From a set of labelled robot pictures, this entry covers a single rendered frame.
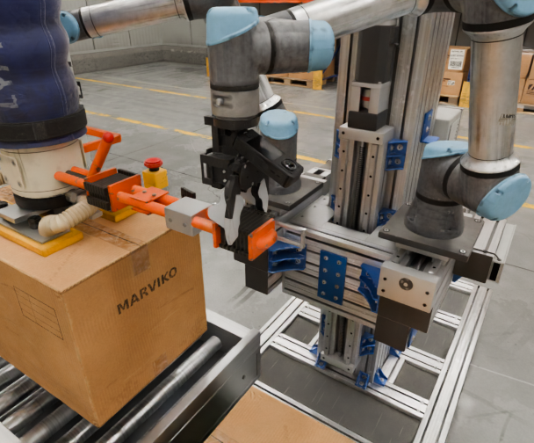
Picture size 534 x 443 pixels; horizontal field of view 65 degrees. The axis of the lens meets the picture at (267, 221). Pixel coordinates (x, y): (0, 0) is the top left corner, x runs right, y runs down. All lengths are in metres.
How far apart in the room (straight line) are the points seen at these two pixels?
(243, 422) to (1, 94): 0.99
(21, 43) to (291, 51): 0.57
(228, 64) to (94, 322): 0.61
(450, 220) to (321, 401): 0.93
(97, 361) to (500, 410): 1.73
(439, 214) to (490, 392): 1.31
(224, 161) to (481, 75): 0.51
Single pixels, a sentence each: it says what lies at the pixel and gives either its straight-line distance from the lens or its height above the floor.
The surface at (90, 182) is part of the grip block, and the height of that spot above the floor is 1.23.
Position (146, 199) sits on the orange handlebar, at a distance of 0.87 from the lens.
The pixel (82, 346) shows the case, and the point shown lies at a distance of 1.00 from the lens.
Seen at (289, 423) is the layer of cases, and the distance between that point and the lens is 1.29.
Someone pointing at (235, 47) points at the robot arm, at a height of 1.52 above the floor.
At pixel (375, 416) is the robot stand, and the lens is 1.77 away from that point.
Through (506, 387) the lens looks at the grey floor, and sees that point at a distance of 2.36.
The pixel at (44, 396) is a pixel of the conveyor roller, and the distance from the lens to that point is 1.49.
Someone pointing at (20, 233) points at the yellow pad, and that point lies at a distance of 1.11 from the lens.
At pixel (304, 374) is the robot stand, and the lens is 1.86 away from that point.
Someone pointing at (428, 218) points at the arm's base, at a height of 1.09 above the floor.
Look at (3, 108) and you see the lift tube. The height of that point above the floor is 1.38.
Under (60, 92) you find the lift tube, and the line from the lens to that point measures 1.05.
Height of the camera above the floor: 1.58
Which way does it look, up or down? 28 degrees down
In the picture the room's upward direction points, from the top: straight up
